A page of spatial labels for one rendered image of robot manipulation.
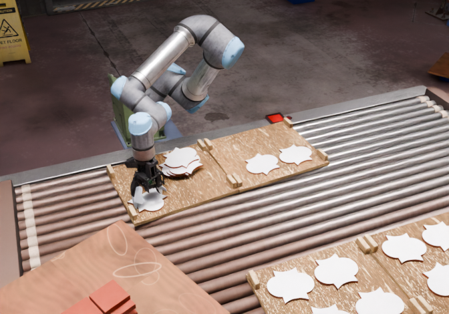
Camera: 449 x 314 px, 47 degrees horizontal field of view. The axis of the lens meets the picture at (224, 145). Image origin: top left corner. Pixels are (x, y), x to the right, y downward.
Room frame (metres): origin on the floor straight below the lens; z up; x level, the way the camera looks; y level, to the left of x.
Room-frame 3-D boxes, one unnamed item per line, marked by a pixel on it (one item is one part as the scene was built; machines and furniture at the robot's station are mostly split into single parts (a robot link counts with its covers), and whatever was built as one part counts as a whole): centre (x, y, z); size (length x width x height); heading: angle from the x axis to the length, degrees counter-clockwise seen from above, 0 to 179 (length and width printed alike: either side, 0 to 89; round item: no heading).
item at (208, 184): (1.55, 0.21, 0.93); 0.41 x 0.35 x 0.02; 117
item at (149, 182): (1.40, 0.27, 1.08); 0.09 x 0.08 x 0.12; 44
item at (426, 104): (1.82, -0.12, 0.90); 1.95 x 0.05 x 0.05; 112
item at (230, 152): (1.73, -0.17, 0.93); 0.41 x 0.35 x 0.02; 116
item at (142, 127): (1.42, 0.27, 1.24); 0.09 x 0.08 x 0.11; 157
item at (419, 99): (1.87, -0.11, 0.90); 1.95 x 0.05 x 0.05; 112
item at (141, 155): (1.41, 0.27, 1.16); 0.08 x 0.08 x 0.05
